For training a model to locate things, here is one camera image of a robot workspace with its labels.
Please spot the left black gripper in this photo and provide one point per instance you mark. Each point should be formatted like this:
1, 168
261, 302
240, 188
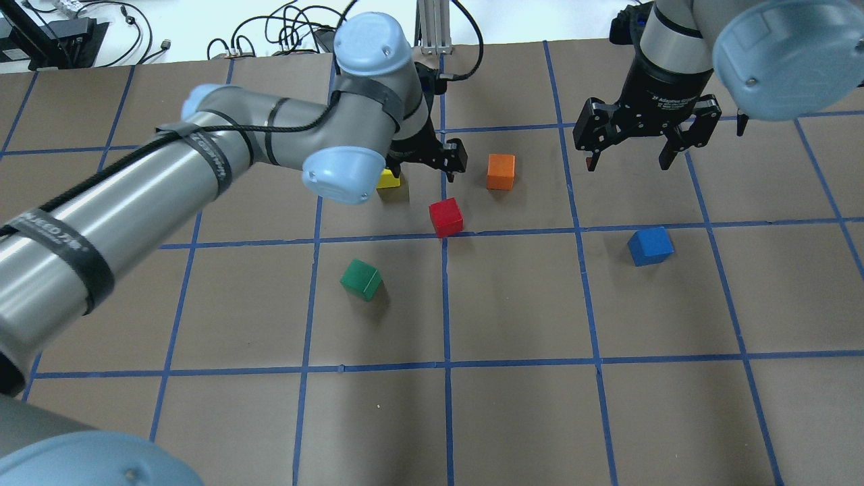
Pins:
424, 149

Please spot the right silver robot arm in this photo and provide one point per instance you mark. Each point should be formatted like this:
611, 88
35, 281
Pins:
777, 59

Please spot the orange wooden block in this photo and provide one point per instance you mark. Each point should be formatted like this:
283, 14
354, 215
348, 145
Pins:
501, 171

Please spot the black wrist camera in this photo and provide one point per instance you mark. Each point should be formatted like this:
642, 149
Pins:
629, 24

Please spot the green wooden block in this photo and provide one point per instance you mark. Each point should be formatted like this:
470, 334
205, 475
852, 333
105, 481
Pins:
361, 279

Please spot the blue wooden block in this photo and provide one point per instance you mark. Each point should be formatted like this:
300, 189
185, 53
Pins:
650, 246

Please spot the aluminium frame post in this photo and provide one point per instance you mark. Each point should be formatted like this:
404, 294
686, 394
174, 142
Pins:
432, 27

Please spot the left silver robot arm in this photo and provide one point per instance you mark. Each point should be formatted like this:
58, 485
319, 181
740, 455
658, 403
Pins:
61, 260

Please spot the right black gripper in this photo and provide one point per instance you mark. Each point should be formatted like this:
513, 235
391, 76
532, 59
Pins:
653, 89

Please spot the yellow wooden block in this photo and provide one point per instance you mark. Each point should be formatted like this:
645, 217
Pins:
387, 180

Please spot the red wooden block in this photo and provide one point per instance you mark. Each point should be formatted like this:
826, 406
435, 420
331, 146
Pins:
446, 218

